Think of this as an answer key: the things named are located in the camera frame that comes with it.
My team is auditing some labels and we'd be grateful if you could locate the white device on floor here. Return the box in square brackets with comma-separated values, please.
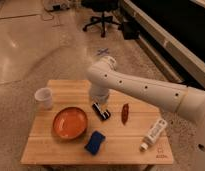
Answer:
[41, 0, 70, 11]

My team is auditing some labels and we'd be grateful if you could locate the white plastic bottle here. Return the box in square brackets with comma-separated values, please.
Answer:
[140, 118, 167, 151]

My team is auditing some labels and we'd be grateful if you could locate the blue sponge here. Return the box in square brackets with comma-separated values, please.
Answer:
[85, 131, 105, 155]

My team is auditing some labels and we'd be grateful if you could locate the long workbench edge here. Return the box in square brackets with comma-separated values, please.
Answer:
[120, 0, 205, 90]

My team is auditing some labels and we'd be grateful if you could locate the dark red chili pepper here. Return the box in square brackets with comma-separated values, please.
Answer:
[121, 103, 129, 125]

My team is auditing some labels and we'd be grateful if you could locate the black office chair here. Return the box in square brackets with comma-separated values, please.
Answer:
[81, 0, 121, 38]

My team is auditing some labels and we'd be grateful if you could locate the orange ceramic bowl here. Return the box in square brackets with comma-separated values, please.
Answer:
[53, 107, 88, 140]

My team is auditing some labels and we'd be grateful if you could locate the black box on floor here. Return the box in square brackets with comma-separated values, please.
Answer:
[122, 22, 139, 40]

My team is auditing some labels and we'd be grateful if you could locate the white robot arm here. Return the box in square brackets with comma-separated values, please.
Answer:
[87, 56, 205, 171]

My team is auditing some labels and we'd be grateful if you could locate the wooden table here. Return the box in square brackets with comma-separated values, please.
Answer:
[21, 80, 173, 165]

